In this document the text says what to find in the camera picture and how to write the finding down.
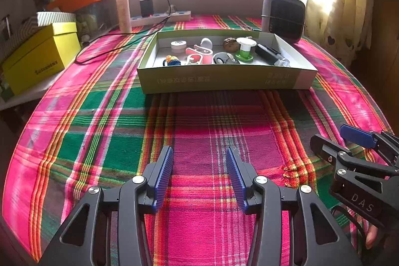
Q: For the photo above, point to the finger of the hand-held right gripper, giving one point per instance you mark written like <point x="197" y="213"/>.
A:
<point x="355" y="135"/>
<point x="324" y="147"/>

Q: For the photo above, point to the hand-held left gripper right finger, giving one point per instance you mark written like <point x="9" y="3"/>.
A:
<point x="235" y="178"/>

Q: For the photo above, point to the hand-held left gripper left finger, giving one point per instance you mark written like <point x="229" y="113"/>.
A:
<point x="163" y="175"/>

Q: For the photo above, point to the green cardboard box tray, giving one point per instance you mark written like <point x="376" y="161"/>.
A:
<point x="218" y="79"/>

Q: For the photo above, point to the black rectangular device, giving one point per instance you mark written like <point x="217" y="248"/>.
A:
<point x="271" y="54"/>

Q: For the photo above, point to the small blue orange toy figure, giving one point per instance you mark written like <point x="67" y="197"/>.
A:
<point x="171" y="61"/>

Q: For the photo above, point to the black disc with three buttons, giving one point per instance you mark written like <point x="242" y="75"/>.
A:
<point x="223" y="58"/>

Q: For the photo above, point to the green cup white lid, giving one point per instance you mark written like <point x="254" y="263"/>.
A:
<point x="246" y="49"/>

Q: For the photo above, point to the white ball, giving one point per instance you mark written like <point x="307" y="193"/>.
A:
<point x="206" y="42"/>

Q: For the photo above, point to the person's right hand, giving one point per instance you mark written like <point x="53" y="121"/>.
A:
<point x="371" y="236"/>

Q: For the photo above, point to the pink green plaid tablecloth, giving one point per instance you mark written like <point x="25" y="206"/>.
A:
<point x="93" y="129"/>

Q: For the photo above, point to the cream patterned curtain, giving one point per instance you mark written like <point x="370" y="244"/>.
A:
<point x="343" y="4"/>

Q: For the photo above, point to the grey space heater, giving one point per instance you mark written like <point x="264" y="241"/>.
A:
<point x="285" y="19"/>

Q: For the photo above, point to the white power strip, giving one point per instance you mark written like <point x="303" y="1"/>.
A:
<point x="162" y="17"/>

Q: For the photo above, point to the black charger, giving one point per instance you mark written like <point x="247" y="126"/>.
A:
<point x="146" y="7"/>

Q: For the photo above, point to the beige cosmetic tube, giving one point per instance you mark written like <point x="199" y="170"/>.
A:
<point x="123" y="10"/>

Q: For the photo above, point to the yellow cardboard box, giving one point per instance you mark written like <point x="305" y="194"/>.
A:
<point x="40" y="57"/>

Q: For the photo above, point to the green striped box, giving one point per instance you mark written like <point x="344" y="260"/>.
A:
<point x="56" y="18"/>

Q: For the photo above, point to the chevron patterned box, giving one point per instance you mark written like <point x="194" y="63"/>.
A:
<point x="21" y="32"/>

